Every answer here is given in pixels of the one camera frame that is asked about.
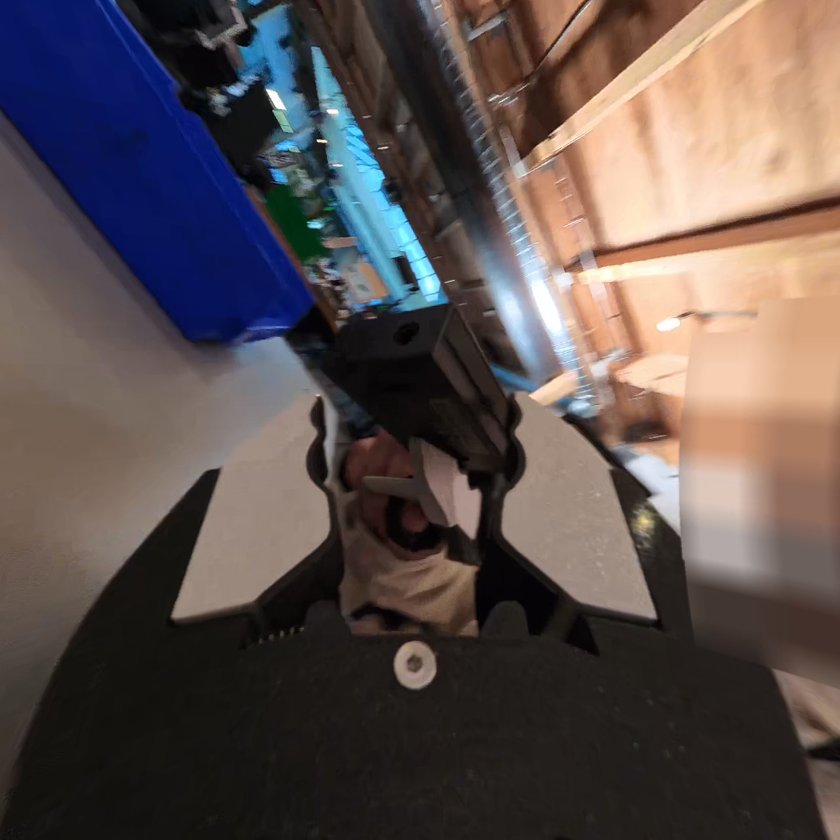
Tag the blue storage bin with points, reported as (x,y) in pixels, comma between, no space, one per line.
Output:
(131,164)

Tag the metal ventilation duct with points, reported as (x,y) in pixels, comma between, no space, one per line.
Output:
(485,197)

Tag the person's right forearm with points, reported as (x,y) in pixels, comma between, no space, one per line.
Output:
(407,590)

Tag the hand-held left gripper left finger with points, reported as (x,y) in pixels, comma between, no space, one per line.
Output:
(256,525)

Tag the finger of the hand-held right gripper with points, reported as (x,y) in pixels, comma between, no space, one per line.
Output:
(449,492)
(394,487)

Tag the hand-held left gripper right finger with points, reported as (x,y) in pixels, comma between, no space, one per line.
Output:
(577,525)

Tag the person's right hand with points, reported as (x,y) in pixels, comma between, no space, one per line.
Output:
(380,456)

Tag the black network switch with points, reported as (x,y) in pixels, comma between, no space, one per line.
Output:
(407,367)

